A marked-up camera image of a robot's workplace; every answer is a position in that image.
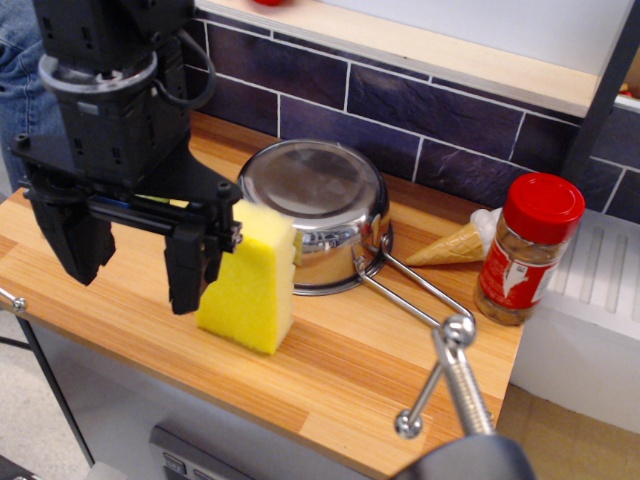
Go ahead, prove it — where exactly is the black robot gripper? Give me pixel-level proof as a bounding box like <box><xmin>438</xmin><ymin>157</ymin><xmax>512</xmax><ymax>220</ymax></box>
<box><xmin>10</xmin><ymin>95</ymin><xmax>241</xmax><ymax>315</ymax></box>

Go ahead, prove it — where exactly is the yellow sponge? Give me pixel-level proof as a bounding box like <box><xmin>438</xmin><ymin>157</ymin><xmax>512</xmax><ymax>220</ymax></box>
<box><xmin>195</xmin><ymin>200</ymin><xmax>296</xmax><ymax>354</ymax></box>

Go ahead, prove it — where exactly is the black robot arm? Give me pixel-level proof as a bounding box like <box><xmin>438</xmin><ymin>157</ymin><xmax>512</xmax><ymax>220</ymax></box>
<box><xmin>11</xmin><ymin>1</ymin><xmax>241</xmax><ymax>315</ymax></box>

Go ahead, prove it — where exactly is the upside-down steel pot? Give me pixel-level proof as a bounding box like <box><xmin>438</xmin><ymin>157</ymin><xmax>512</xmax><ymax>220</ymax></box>
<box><xmin>237</xmin><ymin>138</ymin><xmax>477</xmax><ymax>332</ymax></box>

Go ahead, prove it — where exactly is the metal clamp knob left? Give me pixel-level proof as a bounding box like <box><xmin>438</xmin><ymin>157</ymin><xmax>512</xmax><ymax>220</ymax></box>
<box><xmin>0</xmin><ymin>288</ymin><xmax>28</xmax><ymax>313</ymax></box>

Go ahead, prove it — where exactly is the person in blue jeans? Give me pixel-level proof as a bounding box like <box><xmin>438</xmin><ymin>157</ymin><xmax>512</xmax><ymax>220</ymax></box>
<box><xmin>1</xmin><ymin>1</ymin><xmax>65</xmax><ymax>190</ymax></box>

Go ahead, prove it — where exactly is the grey oven control panel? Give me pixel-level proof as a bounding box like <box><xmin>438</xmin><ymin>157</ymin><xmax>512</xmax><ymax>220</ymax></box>
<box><xmin>149</xmin><ymin>426</ymin><xmax>249</xmax><ymax>480</ymax></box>

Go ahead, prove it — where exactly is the red object on shelf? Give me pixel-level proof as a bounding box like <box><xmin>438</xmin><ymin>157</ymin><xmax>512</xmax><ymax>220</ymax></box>
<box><xmin>254</xmin><ymin>0</ymin><xmax>284</xmax><ymax>7</ymax></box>

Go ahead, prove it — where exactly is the toy ice cream cone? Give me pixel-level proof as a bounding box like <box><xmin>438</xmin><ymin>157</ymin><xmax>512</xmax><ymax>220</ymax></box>
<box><xmin>406</xmin><ymin>208</ymin><xmax>502</xmax><ymax>266</ymax></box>

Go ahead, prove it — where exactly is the red-lidded spice jar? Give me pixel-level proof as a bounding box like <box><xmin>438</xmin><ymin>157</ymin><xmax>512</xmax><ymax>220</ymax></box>
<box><xmin>474</xmin><ymin>173</ymin><xmax>586</xmax><ymax>326</ymax></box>

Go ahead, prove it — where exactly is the wooden wall shelf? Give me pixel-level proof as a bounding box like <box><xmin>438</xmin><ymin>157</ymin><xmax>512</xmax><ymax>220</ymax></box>
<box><xmin>196</xmin><ymin>1</ymin><xmax>601</xmax><ymax>117</ymax></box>

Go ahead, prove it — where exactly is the dark metal shelf post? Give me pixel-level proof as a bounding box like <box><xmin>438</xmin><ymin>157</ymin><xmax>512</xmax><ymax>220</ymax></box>
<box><xmin>560</xmin><ymin>0</ymin><xmax>639</xmax><ymax>183</ymax></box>

